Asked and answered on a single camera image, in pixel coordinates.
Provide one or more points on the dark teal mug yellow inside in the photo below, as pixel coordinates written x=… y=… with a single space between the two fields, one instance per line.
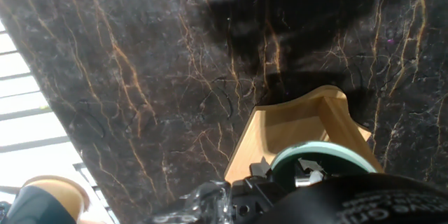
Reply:
x=42 y=203

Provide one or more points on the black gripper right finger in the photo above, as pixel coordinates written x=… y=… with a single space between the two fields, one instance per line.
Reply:
x=350 y=203

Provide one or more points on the dark marble pattern mat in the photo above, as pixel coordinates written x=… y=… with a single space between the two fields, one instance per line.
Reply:
x=157 y=59

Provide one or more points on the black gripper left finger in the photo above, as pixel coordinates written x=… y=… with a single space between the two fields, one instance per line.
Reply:
x=217 y=206

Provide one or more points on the wooden cup rack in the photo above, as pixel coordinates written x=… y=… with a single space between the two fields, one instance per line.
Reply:
x=280 y=129

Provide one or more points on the pale green ceramic cup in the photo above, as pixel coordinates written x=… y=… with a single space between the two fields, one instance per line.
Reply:
x=336 y=148

